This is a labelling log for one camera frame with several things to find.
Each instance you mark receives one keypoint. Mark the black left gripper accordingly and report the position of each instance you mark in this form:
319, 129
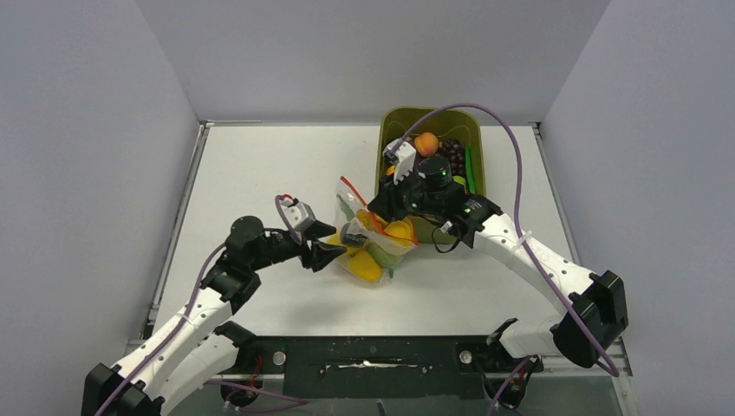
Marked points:
320, 252

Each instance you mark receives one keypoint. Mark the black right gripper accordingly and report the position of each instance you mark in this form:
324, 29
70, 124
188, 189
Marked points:
386, 204

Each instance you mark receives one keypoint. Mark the black toy fruit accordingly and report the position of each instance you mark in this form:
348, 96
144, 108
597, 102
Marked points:
351, 236

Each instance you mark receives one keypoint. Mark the green toy chili pepper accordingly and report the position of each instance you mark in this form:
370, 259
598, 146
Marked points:
345, 208

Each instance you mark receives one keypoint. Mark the yellow toy bell pepper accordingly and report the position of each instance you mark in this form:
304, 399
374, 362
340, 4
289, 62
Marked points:
364, 266

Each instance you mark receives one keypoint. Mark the clear zip bag orange zipper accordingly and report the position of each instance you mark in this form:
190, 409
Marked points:
345, 188

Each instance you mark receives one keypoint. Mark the green toy cabbage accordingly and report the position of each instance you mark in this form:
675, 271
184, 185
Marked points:
384, 259

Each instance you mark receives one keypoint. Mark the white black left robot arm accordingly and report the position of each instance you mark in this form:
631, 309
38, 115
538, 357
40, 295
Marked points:
201, 340

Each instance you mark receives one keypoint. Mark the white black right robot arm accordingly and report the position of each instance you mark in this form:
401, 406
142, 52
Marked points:
590, 308

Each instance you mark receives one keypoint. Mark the orange pink toy peach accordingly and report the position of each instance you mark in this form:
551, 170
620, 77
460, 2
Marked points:
426, 144

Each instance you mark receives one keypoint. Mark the dark purple toy grapes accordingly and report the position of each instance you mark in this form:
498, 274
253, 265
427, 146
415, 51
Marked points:
454, 152

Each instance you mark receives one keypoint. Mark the long green toy bean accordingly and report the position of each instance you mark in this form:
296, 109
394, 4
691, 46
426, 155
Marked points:
469, 173

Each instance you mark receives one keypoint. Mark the olive green plastic bin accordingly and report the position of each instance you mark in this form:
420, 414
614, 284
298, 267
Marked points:
432, 172

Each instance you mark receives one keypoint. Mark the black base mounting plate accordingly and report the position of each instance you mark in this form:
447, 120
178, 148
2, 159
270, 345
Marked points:
467, 367

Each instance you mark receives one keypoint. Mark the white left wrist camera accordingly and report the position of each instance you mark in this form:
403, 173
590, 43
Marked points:
298, 215

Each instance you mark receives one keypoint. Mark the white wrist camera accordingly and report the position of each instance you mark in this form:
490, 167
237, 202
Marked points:
402, 156
298, 215

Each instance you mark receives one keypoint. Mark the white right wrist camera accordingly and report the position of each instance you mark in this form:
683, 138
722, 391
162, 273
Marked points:
402, 156

